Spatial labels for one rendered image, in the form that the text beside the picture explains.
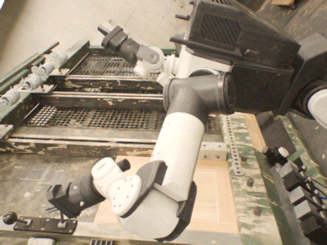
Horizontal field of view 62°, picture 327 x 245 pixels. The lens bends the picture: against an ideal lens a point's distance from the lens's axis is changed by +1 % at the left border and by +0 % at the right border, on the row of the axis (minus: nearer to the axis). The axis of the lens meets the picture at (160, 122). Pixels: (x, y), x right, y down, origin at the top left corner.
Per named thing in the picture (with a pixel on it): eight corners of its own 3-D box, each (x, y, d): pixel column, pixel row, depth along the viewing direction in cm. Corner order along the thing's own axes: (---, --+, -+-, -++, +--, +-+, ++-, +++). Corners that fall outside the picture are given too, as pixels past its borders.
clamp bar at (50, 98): (217, 113, 155) (222, 74, 142) (21, 106, 166) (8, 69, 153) (216, 104, 163) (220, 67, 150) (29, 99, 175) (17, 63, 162)
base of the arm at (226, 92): (241, 106, 69) (236, 62, 65) (231, 129, 59) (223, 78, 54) (187, 109, 76) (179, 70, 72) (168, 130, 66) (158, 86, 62)
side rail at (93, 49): (208, 61, 243) (209, 49, 237) (89, 59, 254) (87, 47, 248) (208, 58, 250) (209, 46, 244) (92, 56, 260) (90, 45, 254)
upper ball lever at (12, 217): (33, 229, 90) (10, 224, 78) (22, 228, 90) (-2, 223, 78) (36, 217, 91) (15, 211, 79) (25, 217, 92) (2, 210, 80)
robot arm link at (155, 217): (131, 215, 66) (160, 262, 49) (96, 197, 63) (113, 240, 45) (155, 178, 68) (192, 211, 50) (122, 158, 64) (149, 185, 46)
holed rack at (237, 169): (242, 175, 106) (242, 174, 105) (235, 175, 106) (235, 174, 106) (214, 46, 243) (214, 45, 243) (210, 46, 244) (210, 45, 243)
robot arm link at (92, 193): (98, 216, 75) (131, 202, 71) (74, 188, 72) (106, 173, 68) (112, 188, 85) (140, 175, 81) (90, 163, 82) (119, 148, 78)
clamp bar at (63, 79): (214, 93, 177) (218, 57, 164) (41, 88, 188) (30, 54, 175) (213, 86, 185) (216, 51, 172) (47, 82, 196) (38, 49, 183)
